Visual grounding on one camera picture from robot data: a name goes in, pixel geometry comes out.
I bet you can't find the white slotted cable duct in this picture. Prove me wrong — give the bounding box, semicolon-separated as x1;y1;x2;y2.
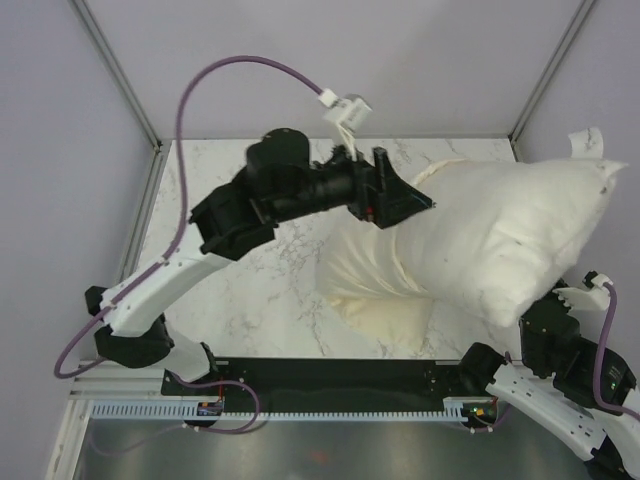
90;399;496;423

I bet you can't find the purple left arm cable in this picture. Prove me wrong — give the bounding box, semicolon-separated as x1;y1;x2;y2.
53;55;331;379

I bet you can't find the cream yellow pillowcase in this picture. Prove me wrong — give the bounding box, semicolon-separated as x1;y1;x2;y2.
316;159;490;359

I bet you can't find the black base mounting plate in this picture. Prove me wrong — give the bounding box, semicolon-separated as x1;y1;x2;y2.
160;353;506;414

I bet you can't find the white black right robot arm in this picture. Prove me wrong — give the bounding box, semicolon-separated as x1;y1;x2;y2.
456;293;639;479

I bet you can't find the right aluminium frame post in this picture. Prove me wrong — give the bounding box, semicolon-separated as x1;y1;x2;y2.
508;0;599;146

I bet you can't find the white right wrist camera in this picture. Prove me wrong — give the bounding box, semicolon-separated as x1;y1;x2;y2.
553;270;613;311

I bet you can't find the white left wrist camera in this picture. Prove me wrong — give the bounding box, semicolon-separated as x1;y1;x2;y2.
318;89;372;133

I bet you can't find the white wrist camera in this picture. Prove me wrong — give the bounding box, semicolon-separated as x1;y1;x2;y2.
318;89;372;133
553;270;613;311

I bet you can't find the aluminium frame post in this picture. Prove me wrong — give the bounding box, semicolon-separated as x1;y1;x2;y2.
508;0;599;146
69;0;166;151

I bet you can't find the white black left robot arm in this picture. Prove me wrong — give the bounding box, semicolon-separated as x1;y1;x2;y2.
85;128;435;394

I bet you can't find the aluminium front rail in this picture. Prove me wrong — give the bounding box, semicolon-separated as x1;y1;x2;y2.
70;377;162;400

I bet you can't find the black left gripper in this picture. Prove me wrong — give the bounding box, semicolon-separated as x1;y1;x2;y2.
274;137;435;232

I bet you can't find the blue white pillow label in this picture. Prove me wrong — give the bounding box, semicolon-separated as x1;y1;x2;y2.
568;127;604;159

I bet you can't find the left aluminium frame post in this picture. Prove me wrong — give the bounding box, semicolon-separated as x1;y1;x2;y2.
69;0;166;151

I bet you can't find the white pillow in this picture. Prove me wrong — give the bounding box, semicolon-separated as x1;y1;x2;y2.
396;159;625;327

